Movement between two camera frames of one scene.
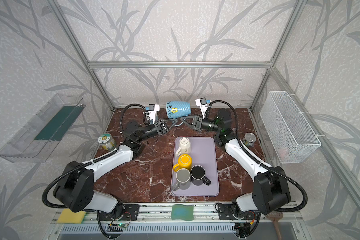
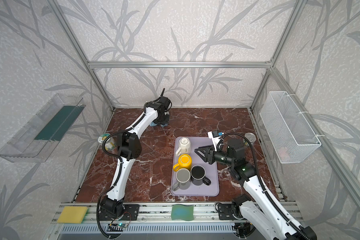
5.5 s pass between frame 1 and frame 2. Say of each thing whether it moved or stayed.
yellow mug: stayed
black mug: stayed
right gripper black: moved
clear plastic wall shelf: stayed
